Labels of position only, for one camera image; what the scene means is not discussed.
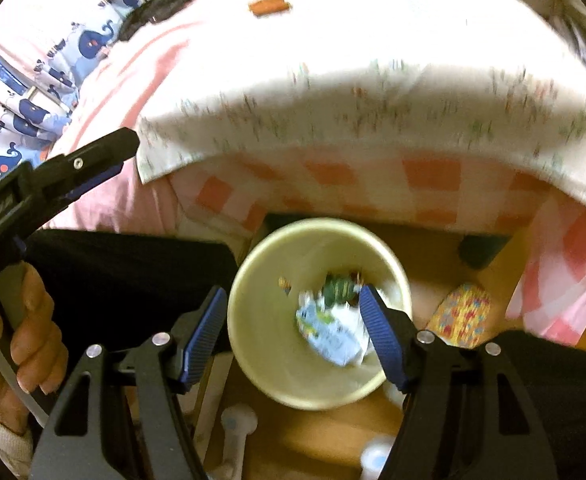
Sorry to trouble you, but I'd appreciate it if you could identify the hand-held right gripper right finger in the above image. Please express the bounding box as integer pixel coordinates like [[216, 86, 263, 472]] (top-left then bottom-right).
[[358, 284, 558, 480]]

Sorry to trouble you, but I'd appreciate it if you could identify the pink checkered cloth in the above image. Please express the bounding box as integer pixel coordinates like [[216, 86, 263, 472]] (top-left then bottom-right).
[[173, 147, 586, 346]]

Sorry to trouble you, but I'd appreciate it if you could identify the colourful patterned item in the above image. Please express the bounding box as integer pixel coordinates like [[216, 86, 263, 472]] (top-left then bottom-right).
[[425, 282, 494, 348]]

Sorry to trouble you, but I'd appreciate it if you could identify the black jacket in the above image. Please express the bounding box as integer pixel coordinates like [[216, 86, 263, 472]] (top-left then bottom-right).
[[118, 0, 208, 43]]

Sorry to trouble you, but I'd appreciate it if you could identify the orange peel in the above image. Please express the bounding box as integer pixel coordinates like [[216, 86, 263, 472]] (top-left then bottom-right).
[[249, 0, 294, 17]]

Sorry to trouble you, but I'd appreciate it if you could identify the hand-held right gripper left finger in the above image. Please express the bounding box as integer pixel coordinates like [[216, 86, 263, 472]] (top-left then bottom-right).
[[30, 285, 228, 480]]

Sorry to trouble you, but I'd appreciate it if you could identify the pink blanket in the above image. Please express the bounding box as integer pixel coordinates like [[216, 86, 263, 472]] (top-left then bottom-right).
[[48, 0, 254, 236]]

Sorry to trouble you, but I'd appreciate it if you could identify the whale printed cloth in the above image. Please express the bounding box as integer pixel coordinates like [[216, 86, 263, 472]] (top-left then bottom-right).
[[0, 0, 144, 186]]

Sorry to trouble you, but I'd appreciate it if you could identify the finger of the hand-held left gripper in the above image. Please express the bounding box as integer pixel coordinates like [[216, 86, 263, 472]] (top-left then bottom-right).
[[23, 127, 140, 221]]

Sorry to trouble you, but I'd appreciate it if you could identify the pale yellow trash bin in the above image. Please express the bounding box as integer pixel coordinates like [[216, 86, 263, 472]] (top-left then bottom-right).
[[227, 217, 414, 411]]

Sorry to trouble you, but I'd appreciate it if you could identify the blue white paper packet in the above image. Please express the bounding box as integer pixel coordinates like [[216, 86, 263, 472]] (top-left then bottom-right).
[[295, 300, 368, 367]]

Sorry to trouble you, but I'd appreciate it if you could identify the green crumpled wrapper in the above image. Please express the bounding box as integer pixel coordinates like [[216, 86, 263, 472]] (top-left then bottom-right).
[[323, 272, 361, 306]]

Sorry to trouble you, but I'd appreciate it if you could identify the white plastic object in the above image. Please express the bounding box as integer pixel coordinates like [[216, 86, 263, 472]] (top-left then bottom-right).
[[360, 440, 394, 480], [220, 402, 258, 480]]

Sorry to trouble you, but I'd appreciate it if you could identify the person's left hand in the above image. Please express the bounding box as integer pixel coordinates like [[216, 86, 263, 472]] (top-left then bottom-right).
[[0, 264, 70, 433]]

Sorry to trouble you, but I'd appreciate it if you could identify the floral tablecloth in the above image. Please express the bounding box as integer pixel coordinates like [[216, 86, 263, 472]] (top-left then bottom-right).
[[135, 0, 586, 231]]

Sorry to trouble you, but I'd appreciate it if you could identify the dark green object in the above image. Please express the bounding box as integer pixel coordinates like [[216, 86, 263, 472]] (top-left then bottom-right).
[[460, 235, 511, 271]]

